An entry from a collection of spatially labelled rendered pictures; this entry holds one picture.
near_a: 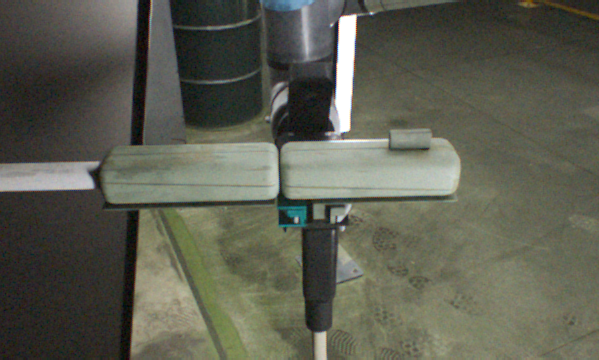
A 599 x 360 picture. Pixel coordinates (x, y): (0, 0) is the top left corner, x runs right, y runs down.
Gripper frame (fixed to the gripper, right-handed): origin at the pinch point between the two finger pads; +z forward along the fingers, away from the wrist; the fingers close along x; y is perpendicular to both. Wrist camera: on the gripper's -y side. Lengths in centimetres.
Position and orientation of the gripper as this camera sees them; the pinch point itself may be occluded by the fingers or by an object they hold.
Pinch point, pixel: (316, 204)
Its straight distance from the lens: 48.4
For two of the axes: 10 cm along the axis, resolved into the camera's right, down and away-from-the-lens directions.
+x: -10.0, 0.2, -0.3
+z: 0.3, 5.1, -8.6
